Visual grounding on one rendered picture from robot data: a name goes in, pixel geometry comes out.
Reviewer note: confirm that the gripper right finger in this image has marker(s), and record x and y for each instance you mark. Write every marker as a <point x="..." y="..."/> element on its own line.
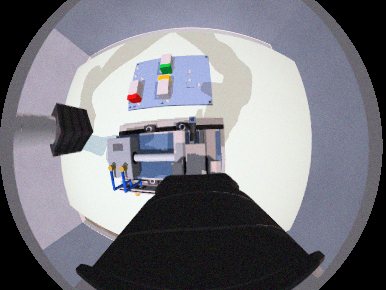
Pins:
<point x="214" y="166"/>

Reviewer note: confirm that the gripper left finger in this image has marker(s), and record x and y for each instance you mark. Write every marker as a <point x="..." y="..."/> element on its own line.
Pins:
<point x="179" y="167"/>

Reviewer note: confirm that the grey long narrow bar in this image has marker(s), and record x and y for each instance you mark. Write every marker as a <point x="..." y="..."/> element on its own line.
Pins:
<point x="201" y="137"/>

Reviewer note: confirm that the pale pink block with red end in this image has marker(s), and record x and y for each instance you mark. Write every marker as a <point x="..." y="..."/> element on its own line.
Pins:
<point x="135" y="91"/>

